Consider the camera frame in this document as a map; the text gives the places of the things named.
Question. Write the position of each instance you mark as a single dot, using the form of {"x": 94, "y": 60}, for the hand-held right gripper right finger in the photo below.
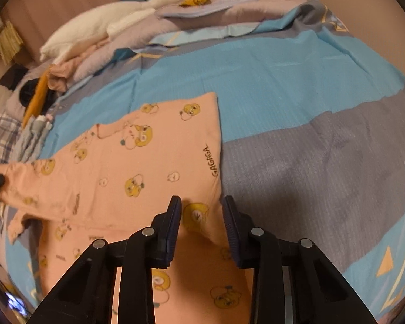
{"x": 231, "y": 231}

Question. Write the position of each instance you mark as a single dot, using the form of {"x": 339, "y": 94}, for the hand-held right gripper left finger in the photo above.
{"x": 172, "y": 231}

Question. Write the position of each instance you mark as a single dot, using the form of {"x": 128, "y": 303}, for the pink duck print baby garment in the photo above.
{"x": 121, "y": 162}

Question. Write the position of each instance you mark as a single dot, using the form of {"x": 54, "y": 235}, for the plaid cloth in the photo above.
{"x": 0, "y": 131}

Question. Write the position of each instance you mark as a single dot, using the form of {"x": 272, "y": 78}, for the grey knit sweater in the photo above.
{"x": 30, "y": 138}

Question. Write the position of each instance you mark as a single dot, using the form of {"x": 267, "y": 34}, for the orange cloth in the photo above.
{"x": 37, "y": 98}

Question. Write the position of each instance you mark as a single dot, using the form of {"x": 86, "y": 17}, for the dark cloth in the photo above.
{"x": 26, "y": 92}

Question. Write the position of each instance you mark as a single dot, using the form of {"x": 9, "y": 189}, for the pink crumpled cloth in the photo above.
{"x": 64, "y": 74}

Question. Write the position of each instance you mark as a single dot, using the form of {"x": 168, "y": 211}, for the tan woven cloth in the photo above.
{"x": 10, "y": 42}

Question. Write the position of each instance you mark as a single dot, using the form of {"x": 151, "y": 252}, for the blue and grey bedsheet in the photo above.
{"x": 290, "y": 91}

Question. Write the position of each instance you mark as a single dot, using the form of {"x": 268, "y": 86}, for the white goose plush toy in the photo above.
{"x": 94, "y": 23}

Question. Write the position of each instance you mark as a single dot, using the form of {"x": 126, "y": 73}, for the mauve quilt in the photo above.
{"x": 256, "y": 11}

